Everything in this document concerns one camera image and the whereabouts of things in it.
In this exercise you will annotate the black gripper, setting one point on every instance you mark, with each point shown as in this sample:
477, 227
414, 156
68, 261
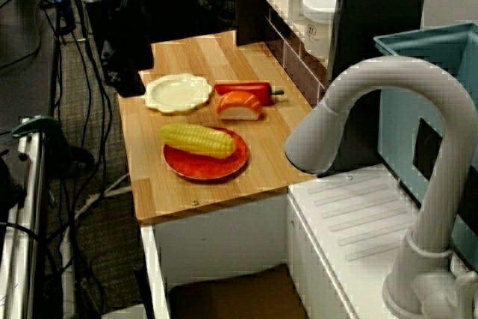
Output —
123, 31

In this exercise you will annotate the yellow corn cob toy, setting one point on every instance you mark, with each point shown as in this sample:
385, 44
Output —
194, 139

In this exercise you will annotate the salmon sushi toy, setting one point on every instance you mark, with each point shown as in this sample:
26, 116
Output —
239, 104

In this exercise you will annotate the red chili pepper toy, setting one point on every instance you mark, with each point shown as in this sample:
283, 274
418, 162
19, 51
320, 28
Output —
242, 88

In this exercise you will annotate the cream scalloped plate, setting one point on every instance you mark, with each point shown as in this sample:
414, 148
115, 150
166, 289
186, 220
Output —
179, 93

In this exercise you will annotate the black box case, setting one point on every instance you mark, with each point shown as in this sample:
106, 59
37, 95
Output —
172, 5

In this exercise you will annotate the green clamp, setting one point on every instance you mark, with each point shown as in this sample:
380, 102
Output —
41, 124

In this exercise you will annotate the red round plate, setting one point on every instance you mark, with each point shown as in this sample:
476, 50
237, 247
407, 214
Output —
209, 169

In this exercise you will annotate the tiled backsplash shelf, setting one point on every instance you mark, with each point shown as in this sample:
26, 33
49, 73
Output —
250, 16

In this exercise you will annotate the white toy kitchen cabinet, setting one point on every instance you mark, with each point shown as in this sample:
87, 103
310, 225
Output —
224, 237

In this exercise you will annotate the black rod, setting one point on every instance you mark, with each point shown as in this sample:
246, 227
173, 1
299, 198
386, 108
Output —
143, 293

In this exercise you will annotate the grey toy faucet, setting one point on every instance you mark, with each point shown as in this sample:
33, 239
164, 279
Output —
373, 72

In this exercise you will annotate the blue plastic bin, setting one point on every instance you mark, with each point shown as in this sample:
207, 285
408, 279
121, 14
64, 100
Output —
396, 121

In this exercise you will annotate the black mount knob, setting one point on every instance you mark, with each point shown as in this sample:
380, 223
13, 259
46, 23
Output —
9, 184

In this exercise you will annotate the metal frame rail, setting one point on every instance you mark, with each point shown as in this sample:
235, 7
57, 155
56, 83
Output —
22, 222

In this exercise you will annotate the black upright post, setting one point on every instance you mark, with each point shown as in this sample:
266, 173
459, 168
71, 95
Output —
373, 9

